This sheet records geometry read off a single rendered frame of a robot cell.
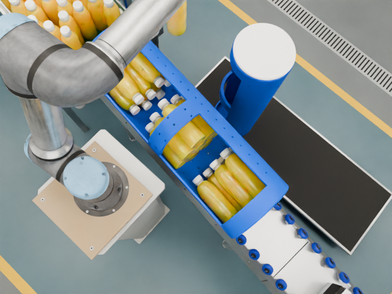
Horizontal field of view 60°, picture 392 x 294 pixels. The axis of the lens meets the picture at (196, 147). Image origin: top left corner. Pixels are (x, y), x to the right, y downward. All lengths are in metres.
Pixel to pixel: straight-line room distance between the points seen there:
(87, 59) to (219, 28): 2.24
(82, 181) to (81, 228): 0.26
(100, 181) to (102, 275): 1.46
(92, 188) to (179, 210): 1.41
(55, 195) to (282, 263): 0.90
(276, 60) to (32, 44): 1.09
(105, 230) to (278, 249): 0.69
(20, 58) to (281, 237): 1.15
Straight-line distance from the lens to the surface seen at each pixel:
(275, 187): 1.18
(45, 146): 0.99
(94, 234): 1.21
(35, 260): 2.52
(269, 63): 1.54
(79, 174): 1.00
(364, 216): 2.51
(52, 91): 0.67
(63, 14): 1.59
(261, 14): 2.98
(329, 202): 2.41
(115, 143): 1.25
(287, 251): 1.48
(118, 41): 0.69
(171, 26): 1.29
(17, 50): 0.70
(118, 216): 1.19
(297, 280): 1.50
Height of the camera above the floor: 2.34
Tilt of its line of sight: 75 degrees down
